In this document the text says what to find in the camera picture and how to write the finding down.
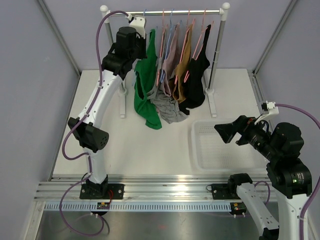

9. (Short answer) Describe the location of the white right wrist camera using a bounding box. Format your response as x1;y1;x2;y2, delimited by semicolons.
254;101;279;125

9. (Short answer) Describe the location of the right small circuit board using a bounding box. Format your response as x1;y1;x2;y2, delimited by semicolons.
231;202;247;212

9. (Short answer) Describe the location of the white metal clothes rack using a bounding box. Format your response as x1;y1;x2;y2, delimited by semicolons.
99;2;231;119

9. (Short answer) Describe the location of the green tank top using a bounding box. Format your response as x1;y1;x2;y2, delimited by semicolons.
133;28;162;130

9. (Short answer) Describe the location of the white plastic basket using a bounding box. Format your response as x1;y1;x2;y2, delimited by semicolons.
190;118;267;173

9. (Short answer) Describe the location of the blue hanger of mauve top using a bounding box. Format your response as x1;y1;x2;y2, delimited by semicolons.
159;8;175;84

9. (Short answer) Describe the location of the aluminium mounting rail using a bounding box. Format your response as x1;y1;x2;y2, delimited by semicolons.
33;174;278;202

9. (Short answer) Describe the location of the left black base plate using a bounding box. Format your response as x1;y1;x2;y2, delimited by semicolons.
79;183;125;200

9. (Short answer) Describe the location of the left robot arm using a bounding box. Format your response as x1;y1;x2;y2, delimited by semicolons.
67;26;147;200

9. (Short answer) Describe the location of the pink hanger of black top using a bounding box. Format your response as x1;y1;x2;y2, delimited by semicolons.
183;8;215;83

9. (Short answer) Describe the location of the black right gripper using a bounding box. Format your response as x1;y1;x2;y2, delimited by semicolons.
215;113;281;161

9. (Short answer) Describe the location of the brown tank top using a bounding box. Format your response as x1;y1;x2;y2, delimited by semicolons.
172;24;193;104

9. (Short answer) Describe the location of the pink hanger of grey top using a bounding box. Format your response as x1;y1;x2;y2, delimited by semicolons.
156;9;168;87

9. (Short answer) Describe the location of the pink hanger of brown top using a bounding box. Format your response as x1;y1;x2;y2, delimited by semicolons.
174;11;195;86

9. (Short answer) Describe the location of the small circuit board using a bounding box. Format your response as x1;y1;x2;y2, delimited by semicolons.
97;202;110;210
231;202;247;212

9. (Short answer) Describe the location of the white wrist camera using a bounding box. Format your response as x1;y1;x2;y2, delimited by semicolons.
126;13;146;39
254;101;279;125

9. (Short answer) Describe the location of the left small circuit board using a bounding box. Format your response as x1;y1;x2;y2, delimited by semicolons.
97;202;110;210

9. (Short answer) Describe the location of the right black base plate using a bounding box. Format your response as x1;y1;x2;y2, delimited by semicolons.
210;183;240;200

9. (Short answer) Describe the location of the mauve tank top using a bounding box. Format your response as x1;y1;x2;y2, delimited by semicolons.
160;23;181;97

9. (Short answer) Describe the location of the black tank top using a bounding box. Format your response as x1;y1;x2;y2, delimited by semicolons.
179;24;212;116

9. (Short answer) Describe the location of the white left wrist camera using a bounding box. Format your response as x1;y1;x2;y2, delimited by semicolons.
126;13;146;39

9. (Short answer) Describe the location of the grey tank top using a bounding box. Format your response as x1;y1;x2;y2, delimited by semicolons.
147;58;188;124

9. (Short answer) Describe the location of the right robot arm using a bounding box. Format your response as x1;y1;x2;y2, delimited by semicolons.
214;115;312;240

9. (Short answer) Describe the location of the white slotted cable duct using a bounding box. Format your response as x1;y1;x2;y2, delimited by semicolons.
44;201;231;213

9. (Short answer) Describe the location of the blue wire hanger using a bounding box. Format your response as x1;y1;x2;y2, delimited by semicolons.
131;9;159;88

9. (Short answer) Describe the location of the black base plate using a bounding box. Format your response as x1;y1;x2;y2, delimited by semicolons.
210;183;240;200
79;183;125;200

